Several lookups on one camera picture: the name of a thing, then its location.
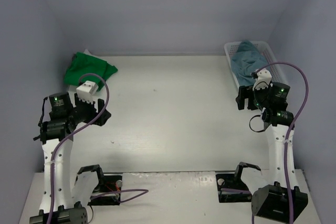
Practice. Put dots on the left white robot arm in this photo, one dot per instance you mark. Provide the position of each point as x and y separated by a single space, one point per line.
61 202

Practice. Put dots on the green t shirt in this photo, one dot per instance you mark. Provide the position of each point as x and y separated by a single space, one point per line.
82 64

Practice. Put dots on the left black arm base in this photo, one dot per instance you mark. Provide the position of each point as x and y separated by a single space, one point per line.
95 188

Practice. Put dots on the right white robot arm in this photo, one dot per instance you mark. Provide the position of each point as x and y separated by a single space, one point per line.
277 197

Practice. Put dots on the blue t shirt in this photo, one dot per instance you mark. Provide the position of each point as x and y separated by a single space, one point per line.
245 61

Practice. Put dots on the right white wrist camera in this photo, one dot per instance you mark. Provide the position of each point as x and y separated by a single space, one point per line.
262 79

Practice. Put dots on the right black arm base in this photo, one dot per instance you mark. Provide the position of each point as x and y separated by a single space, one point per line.
231 188

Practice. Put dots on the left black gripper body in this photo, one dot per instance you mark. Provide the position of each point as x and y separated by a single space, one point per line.
92 110

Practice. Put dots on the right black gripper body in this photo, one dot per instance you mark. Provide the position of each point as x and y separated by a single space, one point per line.
247 98

